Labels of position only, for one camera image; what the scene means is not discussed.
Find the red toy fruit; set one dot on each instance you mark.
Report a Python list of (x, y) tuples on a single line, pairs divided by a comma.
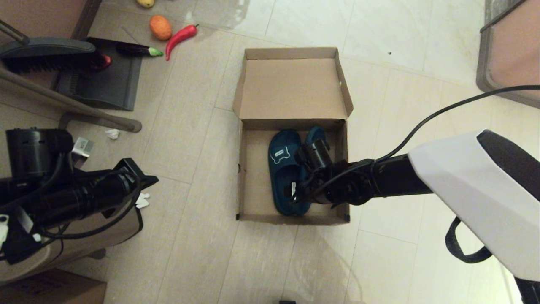
[(106, 62)]

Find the dark blue slipper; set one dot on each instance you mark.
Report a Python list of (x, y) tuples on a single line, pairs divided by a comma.
[(315, 133), (282, 169)]

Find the brown plastic trash bin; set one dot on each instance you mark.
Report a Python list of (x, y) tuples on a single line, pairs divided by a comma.
[(76, 253)]

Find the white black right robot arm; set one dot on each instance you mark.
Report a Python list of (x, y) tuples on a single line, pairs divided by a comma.
[(464, 190)]

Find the brown cardboard shoe box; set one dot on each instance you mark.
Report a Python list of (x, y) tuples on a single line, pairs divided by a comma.
[(291, 88)]

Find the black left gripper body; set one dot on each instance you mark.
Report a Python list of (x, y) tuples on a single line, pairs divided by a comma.
[(120, 190)]

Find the red toy chili pepper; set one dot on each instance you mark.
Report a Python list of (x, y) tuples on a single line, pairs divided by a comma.
[(180, 37)]

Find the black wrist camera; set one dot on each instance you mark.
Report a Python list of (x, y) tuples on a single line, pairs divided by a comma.
[(318, 154), (37, 151)]

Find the small white paper scrap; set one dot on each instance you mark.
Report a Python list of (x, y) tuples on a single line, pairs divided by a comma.
[(113, 134)]

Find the dark purple toy eggplant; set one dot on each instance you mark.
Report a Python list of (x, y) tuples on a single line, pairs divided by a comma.
[(134, 50)]

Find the plain brown cardboard carton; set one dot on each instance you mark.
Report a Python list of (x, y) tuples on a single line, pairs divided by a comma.
[(50, 289)]

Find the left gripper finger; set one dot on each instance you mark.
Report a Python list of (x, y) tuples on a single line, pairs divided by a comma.
[(139, 175), (133, 202)]

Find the yellow toy fruit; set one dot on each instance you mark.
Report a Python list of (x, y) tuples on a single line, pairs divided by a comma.
[(145, 3)]

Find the white crumpled tissue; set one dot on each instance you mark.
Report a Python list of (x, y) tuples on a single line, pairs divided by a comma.
[(143, 202)]

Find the black grey broom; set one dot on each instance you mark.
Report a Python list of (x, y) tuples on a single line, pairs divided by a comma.
[(48, 50)]

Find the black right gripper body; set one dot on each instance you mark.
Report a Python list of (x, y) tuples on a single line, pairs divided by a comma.
[(316, 185)]

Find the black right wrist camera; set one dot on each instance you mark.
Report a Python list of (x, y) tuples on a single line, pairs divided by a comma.
[(318, 154)]

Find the brown metal furniture frame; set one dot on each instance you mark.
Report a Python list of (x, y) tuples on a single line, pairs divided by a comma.
[(63, 101)]

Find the orange toy fruit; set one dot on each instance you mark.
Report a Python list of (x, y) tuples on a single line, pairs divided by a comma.
[(160, 28)]

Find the dark grey dustpan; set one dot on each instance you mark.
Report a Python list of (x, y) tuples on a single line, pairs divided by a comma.
[(107, 84)]

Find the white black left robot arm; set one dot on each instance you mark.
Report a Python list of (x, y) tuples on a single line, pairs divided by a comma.
[(63, 200)]

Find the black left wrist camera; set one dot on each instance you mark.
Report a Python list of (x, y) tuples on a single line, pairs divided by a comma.
[(37, 151)]

